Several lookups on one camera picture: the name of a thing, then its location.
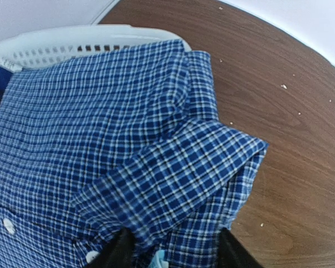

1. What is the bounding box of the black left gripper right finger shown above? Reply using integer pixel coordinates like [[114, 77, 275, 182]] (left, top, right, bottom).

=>
[[219, 228, 263, 268]]

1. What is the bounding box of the blue small-check long sleeve shirt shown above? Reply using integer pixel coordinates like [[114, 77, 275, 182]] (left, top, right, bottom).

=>
[[0, 40, 268, 267]]

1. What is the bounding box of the white plastic laundry basket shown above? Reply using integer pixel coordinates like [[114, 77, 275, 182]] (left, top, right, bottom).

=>
[[0, 25, 180, 68]]

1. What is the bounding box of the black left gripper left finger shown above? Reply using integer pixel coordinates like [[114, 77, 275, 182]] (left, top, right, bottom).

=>
[[91, 228, 134, 268]]

